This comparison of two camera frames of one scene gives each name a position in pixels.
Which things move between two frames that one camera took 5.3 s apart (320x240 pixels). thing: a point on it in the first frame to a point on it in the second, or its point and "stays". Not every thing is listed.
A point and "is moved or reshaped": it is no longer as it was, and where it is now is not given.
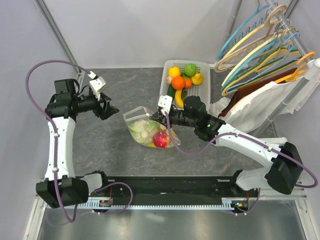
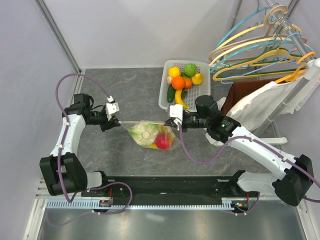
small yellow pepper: (197, 79) stays
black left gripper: (107, 110) to (112, 123)
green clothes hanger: (280, 53) to (255, 59)
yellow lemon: (174, 71) stays
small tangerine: (188, 82) stays
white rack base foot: (279, 140) stays
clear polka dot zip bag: (147, 131) is moved or reshaped
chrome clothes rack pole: (312, 66) stays
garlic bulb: (169, 79) stays
